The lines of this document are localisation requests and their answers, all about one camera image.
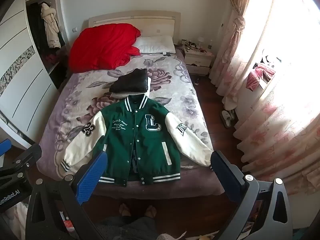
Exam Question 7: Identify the person's legs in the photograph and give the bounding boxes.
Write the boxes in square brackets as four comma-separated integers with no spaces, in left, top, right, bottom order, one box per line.
[100,215,160,240]

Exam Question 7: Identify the cluster of small toiletries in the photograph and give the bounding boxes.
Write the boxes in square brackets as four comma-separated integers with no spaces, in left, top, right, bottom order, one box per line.
[182,39,213,53]

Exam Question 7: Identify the green and cream varsity jacket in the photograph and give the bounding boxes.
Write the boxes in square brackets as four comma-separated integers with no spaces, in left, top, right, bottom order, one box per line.
[60,95,214,186]

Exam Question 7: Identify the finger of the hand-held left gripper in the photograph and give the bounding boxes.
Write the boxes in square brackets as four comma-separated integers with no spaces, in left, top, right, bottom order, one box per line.
[0,143,42,174]
[0,139,12,167]

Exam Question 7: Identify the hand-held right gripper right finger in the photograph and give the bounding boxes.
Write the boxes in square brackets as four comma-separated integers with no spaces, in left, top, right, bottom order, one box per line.
[211,150,293,240]

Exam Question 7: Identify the dark red clothes pile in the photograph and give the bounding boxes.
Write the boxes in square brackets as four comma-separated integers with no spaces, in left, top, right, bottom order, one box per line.
[41,51,67,69]

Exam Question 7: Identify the white slipper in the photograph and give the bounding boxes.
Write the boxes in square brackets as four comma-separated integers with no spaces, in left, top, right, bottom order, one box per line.
[220,110,232,128]

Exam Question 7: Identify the person's right foot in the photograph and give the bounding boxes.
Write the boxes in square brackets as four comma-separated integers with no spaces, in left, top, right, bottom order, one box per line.
[145,205,157,218]

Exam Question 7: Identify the white pillow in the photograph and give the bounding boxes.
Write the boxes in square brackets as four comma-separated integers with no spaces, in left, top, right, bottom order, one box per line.
[134,35,176,54]

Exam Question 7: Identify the white nightstand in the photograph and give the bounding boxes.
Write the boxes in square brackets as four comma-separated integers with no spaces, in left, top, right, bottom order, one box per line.
[184,47,215,76]

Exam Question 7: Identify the pink floral curtain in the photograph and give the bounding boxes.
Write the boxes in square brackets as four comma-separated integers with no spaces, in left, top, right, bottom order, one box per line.
[209,0,255,110]
[232,62,320,197]

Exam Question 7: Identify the pink crumpled clothes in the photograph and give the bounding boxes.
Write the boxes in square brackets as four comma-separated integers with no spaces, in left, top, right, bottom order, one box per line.
[246,64,275,92]

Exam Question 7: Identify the red duvet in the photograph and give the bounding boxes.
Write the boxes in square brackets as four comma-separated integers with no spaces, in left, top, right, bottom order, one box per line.
[68,23,142,73]

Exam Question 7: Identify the bed with cream headboard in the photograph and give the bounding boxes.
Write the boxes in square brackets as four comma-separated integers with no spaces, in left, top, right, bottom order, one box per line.
[36,10,225,197]

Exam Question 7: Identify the cream hanging coat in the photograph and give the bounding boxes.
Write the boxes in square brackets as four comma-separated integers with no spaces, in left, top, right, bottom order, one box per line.
[41,2,62,49]

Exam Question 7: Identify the white wardrobe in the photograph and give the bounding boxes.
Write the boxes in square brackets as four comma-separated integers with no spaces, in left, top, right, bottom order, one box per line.
[0,0,73,150]

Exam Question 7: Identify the dark hanging coats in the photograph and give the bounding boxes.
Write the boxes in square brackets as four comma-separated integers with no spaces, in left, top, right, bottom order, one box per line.
[26,2,48,55]

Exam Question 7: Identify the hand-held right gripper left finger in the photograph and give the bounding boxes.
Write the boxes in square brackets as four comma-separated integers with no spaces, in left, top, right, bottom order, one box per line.
[25,151,118,240]

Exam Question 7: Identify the black folded clothing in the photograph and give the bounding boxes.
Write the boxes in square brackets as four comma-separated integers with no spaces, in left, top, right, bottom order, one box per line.
[109,68,148,93]

